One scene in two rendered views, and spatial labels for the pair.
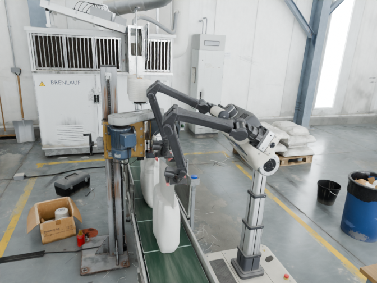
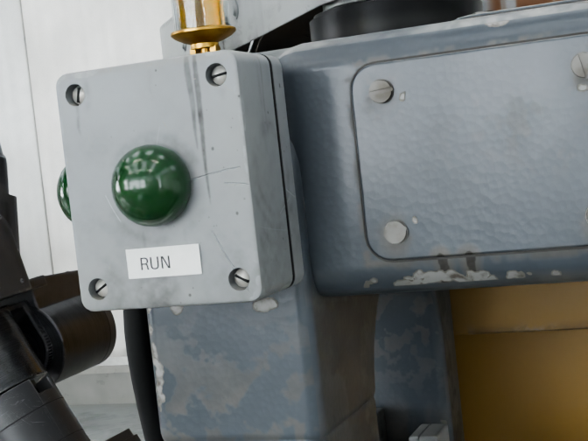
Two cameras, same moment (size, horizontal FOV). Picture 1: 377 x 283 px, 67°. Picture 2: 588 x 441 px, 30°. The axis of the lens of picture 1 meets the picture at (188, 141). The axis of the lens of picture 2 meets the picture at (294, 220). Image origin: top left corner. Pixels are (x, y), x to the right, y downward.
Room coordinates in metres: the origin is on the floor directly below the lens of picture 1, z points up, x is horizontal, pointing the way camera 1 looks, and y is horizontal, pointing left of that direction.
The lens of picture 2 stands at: (2.64, -0.24, 1.29)
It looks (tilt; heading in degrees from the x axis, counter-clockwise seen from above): 3 degrees down; 128
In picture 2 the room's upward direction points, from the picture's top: 6 degrees counter-clockwise
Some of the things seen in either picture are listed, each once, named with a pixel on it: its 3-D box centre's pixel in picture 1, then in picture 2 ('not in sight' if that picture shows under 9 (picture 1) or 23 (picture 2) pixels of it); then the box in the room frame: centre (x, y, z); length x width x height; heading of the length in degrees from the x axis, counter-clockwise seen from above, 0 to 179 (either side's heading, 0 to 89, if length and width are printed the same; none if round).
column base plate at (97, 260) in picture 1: (104, 243); not in sight; (2.24, 0.76, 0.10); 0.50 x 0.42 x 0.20; 18
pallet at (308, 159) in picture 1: (271, 154); not in sight; (5.00, -1.57, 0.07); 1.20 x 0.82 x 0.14; 110
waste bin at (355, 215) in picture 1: (366, 206); not in sight; (2.78, -2.00, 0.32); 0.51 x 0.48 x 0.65; 108
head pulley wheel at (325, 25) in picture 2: not in sight; (396, 32); (2.34, 0.26, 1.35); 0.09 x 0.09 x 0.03
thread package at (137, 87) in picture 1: (139, 89); not in sight; (2.09, 0.37, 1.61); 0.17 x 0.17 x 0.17
